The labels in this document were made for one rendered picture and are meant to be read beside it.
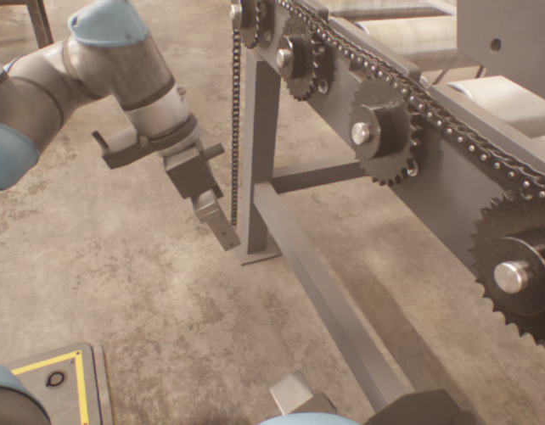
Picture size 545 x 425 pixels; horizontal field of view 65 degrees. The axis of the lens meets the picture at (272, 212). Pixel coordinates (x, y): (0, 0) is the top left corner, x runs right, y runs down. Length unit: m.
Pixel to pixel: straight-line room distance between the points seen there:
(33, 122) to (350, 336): 0.79
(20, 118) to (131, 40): 0.14
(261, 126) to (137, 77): 0.79
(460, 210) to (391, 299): 0.97
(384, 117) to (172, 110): 0.29
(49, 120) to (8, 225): 1.43
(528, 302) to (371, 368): 0.55
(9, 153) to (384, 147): 0.47
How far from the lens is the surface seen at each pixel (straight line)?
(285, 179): 1.45
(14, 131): 0.46
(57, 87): 0.54
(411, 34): 0.99
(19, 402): 0.27
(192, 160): 0.54
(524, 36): 0.58
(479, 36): 0.62
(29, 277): 1.69
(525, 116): 0.81
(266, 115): 1.27
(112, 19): 0.52
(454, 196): 0.65
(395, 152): 0.65
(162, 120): 0.55
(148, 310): 1.48
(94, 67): 0.54
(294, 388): 0.39
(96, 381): 1.01
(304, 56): 0.87
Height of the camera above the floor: 1.18
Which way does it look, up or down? 41 degrees down
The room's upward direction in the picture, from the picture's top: 5 degrees clockwise
